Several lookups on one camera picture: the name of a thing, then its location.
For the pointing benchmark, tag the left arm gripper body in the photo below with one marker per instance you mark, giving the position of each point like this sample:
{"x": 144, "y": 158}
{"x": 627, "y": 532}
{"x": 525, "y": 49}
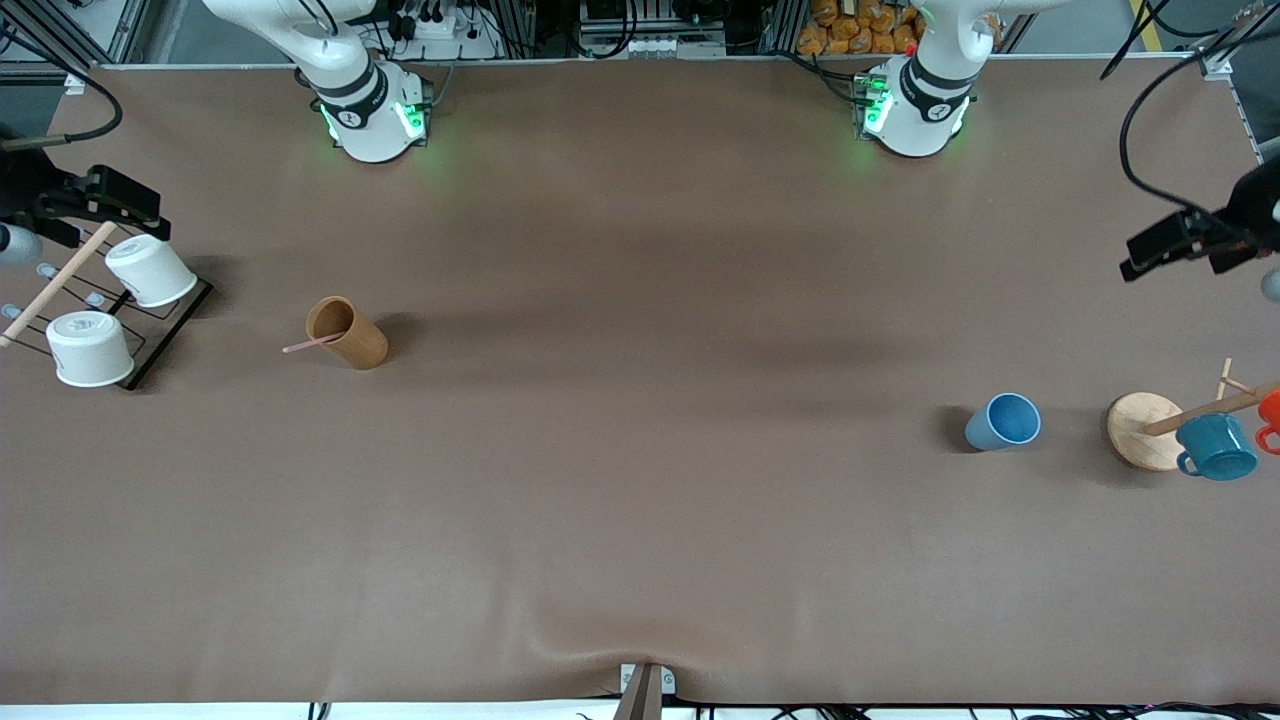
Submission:
{"x": 1252, "y": 212}

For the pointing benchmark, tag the wooden mug tree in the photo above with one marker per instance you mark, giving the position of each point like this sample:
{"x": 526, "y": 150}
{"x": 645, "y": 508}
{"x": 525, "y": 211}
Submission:
{"x": 1140, "y": 430}

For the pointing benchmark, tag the orange snack pile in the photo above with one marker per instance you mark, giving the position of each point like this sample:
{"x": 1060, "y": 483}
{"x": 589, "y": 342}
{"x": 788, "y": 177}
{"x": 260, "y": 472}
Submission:
{"x": 860, "y": 28}

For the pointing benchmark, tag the orange enamel mug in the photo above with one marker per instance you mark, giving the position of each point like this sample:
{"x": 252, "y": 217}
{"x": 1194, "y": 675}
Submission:
{"x": 1272, "y": 415}

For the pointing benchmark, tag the teal enamel mug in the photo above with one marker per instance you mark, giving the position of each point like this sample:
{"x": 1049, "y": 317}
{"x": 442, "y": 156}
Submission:
{"x": 1218, "y": 445}

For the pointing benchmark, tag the light blue plastic cup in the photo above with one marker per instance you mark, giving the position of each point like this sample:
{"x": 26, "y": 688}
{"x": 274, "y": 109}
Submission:
{"x": 1005, "y": 422}

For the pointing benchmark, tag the aluminium frame rail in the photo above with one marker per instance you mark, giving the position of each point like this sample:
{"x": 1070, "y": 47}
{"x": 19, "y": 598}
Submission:
{"x": 90, "y": 35}
{"x": 1240, "y": 100}

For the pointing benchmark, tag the white connector block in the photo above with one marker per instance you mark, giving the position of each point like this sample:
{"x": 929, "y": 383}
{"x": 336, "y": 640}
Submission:
{"x": 672, "y": 47}

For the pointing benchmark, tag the brown table mat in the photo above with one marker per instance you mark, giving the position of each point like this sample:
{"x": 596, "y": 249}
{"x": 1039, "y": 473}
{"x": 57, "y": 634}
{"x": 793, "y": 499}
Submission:
{"x": 640, "y": 520}

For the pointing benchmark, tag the brown cylindrical holder cup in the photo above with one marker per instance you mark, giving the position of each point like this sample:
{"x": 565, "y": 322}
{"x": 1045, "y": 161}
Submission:
{"x": 360, "y": 340}

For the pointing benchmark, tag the metal bracket with post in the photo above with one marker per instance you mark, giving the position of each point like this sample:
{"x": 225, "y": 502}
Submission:
{"x": 642, "y": 690}

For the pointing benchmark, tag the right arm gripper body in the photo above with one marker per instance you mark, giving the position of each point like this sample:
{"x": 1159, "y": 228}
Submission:
{"x": 22, "y": 185}

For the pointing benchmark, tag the white paper cup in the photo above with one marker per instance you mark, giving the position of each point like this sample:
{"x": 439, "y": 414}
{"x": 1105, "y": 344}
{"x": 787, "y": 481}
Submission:
{"x": 90, "y": 348}
{"x": 150, "y": 270}

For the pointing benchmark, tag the white power strip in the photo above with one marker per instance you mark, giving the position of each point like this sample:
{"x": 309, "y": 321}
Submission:
{"x": 450, "y": 35}

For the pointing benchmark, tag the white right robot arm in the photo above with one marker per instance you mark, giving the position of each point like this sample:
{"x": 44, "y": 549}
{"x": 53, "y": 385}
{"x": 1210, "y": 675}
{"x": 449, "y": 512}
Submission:
{"x": 365, "y": 110}

